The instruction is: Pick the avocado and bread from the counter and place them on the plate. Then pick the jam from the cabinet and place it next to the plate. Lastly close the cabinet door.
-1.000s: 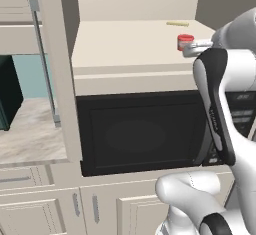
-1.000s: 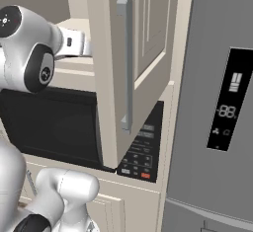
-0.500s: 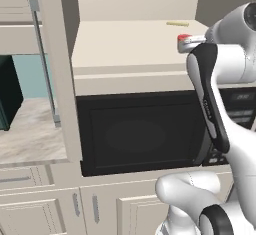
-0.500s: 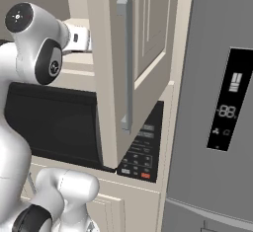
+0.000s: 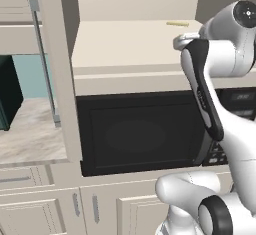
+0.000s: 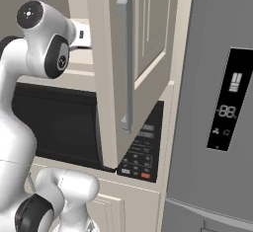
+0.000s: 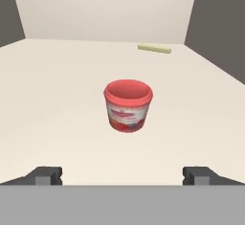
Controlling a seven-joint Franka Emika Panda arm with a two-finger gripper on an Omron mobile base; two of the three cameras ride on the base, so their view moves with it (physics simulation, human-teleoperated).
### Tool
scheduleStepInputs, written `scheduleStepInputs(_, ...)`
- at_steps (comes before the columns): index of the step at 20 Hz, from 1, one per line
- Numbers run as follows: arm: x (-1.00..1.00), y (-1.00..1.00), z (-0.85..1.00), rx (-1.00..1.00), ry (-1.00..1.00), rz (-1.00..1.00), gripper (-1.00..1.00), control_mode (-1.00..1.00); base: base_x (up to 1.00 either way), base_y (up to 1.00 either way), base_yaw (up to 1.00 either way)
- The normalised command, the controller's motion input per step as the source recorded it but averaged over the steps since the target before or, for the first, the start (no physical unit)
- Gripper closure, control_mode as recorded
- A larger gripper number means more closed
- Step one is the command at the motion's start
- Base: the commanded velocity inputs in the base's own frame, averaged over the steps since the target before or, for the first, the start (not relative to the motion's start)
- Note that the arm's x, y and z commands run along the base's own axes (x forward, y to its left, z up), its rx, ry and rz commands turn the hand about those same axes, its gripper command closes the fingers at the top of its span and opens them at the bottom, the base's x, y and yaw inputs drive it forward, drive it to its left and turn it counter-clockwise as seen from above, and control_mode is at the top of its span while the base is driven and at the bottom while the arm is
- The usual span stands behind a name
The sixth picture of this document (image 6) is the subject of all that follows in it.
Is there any beige panelled low cabinet door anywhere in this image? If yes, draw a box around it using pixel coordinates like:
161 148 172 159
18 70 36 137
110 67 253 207
83 192 127 232

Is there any black microwave oven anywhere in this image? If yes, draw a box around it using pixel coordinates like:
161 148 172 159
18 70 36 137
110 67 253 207
11 82 165 185

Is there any grey fridge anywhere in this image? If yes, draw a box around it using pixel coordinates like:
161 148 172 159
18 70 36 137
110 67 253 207
165 0 253 232

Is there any grey cabinet door handle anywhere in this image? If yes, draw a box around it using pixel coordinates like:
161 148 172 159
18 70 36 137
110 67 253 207
115 0 134 134

